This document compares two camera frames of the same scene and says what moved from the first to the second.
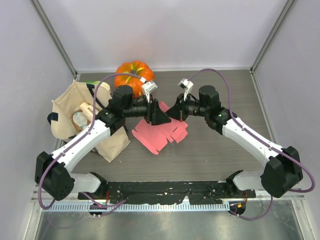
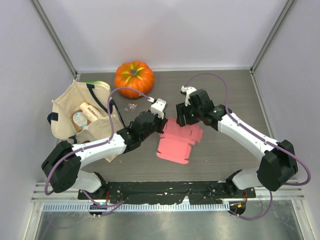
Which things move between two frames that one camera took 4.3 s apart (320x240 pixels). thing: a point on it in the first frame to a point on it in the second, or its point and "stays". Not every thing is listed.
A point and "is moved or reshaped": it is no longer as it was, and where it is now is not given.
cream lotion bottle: (87, 110) stays
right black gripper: (178, 111) to (182, 109)
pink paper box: (156, 136) is moved or reshaped
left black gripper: (154, 115) to (162, 123)
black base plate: (168, 192) stays
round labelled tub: (79, 120) stays
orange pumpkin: (133, 74) stays
